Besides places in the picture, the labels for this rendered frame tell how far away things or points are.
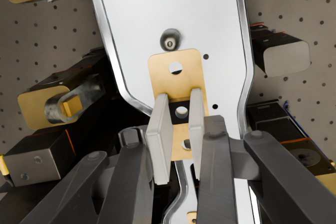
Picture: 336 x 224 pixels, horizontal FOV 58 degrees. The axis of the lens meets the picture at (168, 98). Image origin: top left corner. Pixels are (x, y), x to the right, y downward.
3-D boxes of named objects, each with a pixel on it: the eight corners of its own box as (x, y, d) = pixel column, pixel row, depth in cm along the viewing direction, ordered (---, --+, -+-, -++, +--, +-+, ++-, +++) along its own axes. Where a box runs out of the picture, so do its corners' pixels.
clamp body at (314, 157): (290, 117, 82) (361, 201, 49) (246, 125, 83) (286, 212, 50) (288, 95, 80) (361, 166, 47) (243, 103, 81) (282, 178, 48)
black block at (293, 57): (276, 39, 75) (329, 67, 48) (236, 48, 77) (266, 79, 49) (274, 18, 74) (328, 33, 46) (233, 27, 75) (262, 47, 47)
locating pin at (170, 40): (183, 45, 48) (183, 53, 42) (164, 49, 49) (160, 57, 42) (179, 25, 47) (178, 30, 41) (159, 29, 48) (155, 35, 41)
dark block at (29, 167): (121, 88, 81) (61, 180, 42) (96, 93, 82) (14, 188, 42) (116, 71, 80) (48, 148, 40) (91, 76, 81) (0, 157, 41)
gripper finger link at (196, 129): (187, 129, 15) (203, 127, 15) (190, 88, 21) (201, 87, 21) (196, 181, 16) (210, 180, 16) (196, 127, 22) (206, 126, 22)
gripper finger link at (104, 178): (149, 193, 14) (88, 200, 14) (158, 144, 19) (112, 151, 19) (143, 165, 14) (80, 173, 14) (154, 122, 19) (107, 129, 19)
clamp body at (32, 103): (127, 65, 80) (81, 123, 44) (88, 74, 81) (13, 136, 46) (120, 41, 77) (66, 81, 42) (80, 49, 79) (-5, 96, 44)
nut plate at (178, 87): (214, 154, 24) (216, 162, 22) (166, 159, 24) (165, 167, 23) (199, 46, 21) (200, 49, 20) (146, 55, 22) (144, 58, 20)
